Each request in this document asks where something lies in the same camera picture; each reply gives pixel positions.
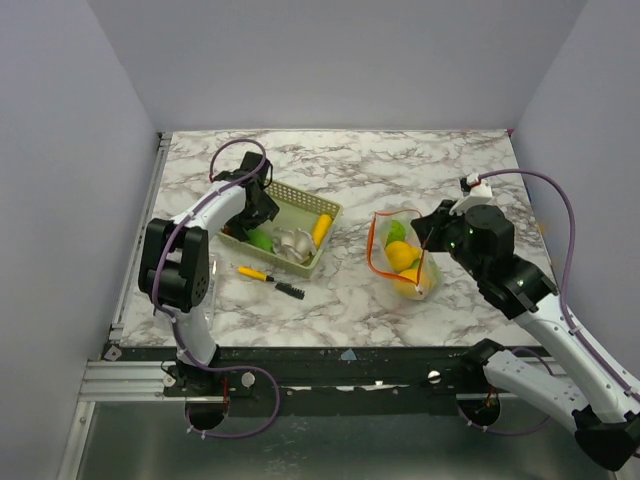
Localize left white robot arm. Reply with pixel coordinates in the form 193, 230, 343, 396
138, 152, 279, 395

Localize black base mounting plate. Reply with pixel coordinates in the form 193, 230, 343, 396
100, 346, 507, 425

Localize yellow corn toy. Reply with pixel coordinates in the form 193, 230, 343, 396
311, 214, 333, 247

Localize clear zip top bag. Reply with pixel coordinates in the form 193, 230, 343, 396
366, 208, 441, 301

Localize yellow orange round fruit toy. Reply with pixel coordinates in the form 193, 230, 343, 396
393, 268, 431, 300

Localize pale green perforated basket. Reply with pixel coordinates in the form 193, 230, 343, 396
217, 181, 343, 279

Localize yellow pear toy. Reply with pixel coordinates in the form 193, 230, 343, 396
385, 242, 422, 273

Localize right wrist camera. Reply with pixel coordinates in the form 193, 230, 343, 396
457, 173, 493, 213

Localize aluminium frame rail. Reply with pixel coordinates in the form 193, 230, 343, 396
77, 359, 174, 401

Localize bright green citrus toy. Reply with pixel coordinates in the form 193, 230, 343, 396
385, 220, 407, 246

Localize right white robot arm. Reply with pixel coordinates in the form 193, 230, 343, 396
411, 200, 639, 471

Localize yellow handled black brush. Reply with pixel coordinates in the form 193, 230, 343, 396
237, 266, 305, 300

